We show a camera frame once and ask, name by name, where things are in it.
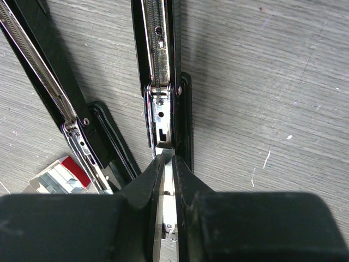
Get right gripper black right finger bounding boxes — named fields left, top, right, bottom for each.
left=172, top=156, right=348, bottom=261

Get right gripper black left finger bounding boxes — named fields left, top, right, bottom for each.
left=1, top=156, right=165, bottom=261

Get black stapler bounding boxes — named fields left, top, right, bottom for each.
left=1, top=1, right=141, bottom=194
left=130, top=0, right=195, bottom=242

